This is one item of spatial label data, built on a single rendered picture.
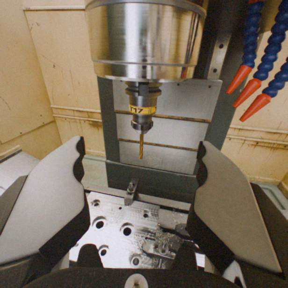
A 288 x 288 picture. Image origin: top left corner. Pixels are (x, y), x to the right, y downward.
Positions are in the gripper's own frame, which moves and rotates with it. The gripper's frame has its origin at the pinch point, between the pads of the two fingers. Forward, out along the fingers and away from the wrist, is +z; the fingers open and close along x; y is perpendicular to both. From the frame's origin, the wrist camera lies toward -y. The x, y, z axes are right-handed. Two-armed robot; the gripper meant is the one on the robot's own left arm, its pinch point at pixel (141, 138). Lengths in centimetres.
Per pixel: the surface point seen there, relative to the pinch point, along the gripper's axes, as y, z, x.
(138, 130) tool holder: 6.2, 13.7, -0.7
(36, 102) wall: 30, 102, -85
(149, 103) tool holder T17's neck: 1.0, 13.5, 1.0
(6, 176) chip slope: 63, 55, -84
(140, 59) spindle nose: -5.3, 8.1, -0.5
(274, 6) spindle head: -14.3, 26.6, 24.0
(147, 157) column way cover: 47, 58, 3
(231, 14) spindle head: -14.1, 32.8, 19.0
